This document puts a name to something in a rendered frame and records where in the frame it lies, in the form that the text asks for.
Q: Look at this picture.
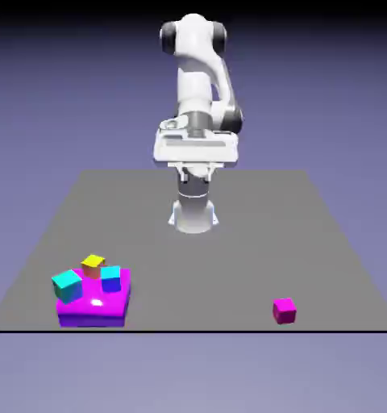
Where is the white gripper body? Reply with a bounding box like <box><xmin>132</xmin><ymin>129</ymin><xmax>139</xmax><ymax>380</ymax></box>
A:
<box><xmin>152</xmin><ymin>127</ymin><xmax>239</xmax><ymax>169</ymax></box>

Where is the small cyan blue cube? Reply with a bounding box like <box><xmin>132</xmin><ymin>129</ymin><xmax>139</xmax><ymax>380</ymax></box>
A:
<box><xmin>100</xmin><ymin>265</ymin><xmax>123</xmax><ymax>294</ymax></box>

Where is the small yellow cube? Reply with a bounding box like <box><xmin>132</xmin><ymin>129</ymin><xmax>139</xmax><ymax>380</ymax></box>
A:
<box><xmin>80</xmin><ymin>253</ymin><xmax>106</xmax><ymax>281</ymax></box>

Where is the small magenta cube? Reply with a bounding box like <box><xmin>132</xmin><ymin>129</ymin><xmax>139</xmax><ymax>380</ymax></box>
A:
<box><xmin>272</xmin><ymin>297</ymin><xmax>298</xmax><ymax>325</ymax></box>

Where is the large magenta box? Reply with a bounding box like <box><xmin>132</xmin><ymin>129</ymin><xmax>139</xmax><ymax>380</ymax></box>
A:
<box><xmin>56</xmin><ymin>267</ymin><xmax>132</xmax><ymax>328</ymax></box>

